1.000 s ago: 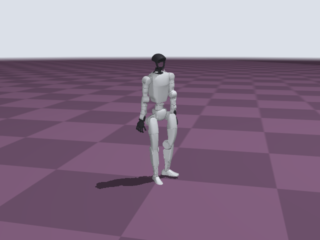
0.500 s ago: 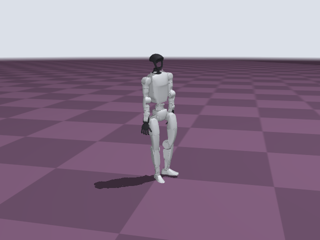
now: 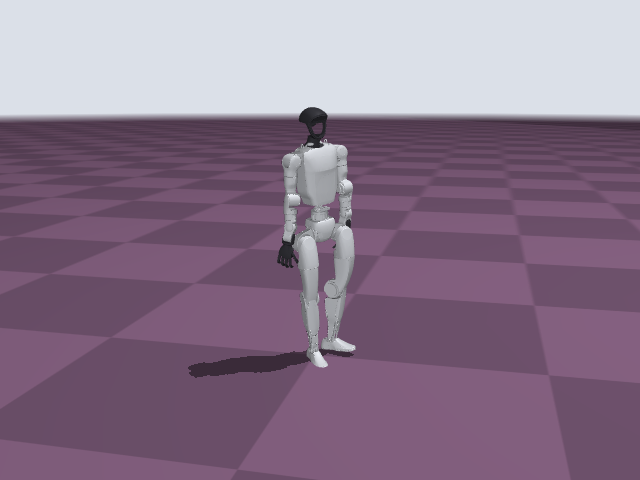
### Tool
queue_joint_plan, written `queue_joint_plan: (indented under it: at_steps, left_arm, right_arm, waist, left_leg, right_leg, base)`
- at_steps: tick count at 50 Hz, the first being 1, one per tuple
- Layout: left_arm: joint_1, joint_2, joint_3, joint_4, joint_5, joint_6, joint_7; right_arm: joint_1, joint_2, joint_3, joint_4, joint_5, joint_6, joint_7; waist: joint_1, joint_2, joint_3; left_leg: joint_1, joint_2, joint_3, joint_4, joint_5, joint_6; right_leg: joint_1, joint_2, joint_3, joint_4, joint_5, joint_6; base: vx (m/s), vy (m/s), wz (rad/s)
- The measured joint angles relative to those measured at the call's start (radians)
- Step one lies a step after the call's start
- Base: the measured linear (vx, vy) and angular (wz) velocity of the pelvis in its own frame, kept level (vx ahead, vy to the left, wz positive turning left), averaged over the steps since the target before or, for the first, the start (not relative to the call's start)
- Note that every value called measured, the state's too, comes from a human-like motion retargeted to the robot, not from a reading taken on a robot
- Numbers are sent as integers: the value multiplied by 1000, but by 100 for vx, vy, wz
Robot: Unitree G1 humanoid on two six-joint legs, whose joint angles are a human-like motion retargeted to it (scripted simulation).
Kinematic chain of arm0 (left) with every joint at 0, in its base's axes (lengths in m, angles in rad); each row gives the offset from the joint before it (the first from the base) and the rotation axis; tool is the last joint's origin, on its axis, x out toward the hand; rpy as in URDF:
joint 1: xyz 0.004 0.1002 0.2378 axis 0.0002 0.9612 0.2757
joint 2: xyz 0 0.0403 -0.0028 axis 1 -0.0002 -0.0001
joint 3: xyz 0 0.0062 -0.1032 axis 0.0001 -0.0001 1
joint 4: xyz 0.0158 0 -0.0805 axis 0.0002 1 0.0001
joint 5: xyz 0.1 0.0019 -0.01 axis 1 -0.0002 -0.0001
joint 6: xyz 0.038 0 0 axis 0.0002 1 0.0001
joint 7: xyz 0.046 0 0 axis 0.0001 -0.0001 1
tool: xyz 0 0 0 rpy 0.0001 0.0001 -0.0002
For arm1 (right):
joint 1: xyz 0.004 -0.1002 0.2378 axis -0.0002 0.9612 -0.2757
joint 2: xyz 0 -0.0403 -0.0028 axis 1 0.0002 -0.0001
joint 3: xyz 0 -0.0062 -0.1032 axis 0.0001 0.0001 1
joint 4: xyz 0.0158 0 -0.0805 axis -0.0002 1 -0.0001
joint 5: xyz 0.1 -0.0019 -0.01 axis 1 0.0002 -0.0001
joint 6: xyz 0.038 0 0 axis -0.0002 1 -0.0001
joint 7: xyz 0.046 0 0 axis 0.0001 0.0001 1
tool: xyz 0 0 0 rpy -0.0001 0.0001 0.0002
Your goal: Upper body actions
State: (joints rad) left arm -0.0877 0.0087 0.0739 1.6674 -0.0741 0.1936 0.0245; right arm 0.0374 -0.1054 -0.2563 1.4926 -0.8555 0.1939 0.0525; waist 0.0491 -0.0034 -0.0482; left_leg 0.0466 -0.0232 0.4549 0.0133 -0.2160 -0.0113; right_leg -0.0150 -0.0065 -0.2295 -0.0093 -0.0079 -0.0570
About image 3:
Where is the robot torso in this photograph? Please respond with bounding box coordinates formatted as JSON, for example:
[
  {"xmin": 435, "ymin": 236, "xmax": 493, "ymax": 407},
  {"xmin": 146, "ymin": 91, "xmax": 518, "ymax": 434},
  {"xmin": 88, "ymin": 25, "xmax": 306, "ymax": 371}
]
[{"xmin": 294, "ymin": 139, "xmax": 338, "ymax": 242}]

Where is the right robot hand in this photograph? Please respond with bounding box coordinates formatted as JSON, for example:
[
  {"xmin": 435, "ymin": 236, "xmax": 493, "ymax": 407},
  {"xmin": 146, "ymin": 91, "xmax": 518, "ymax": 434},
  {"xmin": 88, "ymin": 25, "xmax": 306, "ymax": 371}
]
[{"xmin": 277, "ymin": 234, "xmax": 298, "ymax": 268}]

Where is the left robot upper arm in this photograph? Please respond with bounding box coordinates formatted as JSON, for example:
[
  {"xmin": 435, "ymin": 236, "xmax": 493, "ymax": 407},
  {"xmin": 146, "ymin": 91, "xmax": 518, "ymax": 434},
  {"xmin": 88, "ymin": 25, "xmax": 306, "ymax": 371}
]
[{"xmin": 334, "ymin": 145, "xmax": 353, "ymax": 195}]

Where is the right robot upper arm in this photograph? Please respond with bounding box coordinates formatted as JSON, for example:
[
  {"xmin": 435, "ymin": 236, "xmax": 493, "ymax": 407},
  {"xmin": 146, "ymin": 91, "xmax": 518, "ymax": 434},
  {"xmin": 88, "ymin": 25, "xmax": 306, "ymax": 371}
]
[{"xmin": 282, "ymin": 151, "xmax": 302, "ymax": 207}]

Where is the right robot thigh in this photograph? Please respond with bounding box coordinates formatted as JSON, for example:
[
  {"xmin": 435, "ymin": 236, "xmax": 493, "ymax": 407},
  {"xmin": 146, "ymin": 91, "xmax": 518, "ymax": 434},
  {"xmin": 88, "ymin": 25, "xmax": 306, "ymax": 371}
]
[{"xmin": 292, "ymin": 229, "xmax": 319, "ymax": 305}]

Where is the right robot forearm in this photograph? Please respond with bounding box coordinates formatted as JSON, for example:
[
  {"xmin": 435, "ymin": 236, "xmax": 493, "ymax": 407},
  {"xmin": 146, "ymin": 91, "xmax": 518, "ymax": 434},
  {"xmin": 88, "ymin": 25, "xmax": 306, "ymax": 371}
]
[{"xmin": 283, "ymin": 194, "xmax": 297, "ymax": 243}]

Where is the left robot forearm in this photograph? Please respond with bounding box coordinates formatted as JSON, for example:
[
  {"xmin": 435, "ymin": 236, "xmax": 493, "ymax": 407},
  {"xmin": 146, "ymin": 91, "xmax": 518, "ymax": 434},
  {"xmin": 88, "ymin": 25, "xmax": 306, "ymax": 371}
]
[{"xmin": 338, "ymin": 190, "xmax": 353, "ymax": 225}]

